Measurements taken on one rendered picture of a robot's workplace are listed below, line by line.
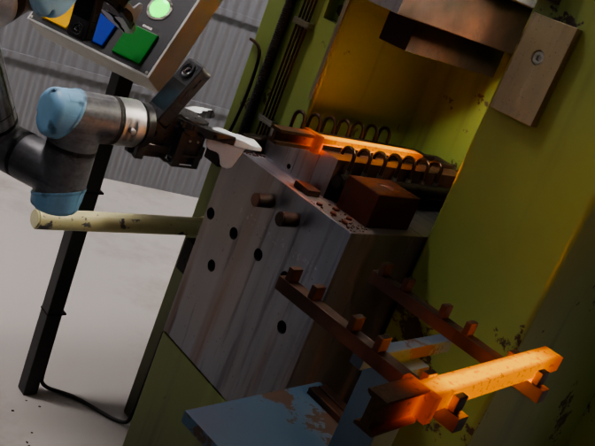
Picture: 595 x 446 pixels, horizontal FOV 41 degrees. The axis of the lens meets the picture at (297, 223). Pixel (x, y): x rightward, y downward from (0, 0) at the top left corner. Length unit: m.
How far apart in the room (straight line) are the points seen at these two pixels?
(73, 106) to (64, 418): 1.21
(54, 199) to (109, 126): 0.14
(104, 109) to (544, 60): 0.71
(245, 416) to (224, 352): 0.39
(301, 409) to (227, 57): 2.73
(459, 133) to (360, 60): 0.30
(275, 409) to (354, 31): 0.85
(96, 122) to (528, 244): 0.72
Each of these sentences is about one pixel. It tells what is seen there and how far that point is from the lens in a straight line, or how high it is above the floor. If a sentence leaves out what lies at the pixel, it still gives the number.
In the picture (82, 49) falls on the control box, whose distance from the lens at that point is 1.83.
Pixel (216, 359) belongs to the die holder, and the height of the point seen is 0.52.
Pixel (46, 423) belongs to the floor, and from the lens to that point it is 2.21.
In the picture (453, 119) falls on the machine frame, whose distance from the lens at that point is 1.92.
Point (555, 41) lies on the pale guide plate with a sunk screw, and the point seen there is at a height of 1.32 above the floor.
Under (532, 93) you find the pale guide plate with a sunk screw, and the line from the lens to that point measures 1.40.
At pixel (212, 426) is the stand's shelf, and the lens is 1.19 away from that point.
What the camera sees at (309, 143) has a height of 0.99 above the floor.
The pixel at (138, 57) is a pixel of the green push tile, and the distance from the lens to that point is 1.74.
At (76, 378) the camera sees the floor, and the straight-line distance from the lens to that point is 2.40.
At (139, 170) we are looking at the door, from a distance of 3.94.
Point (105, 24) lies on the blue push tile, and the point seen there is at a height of 1.02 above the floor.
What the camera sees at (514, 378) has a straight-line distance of 1.08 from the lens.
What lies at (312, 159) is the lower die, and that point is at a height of 0.96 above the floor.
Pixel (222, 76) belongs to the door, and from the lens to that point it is 3.88.
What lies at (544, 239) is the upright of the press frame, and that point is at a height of 1.03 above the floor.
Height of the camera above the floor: 1.32
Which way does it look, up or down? 18 degrees down
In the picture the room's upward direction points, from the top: 22 degrees clockwise
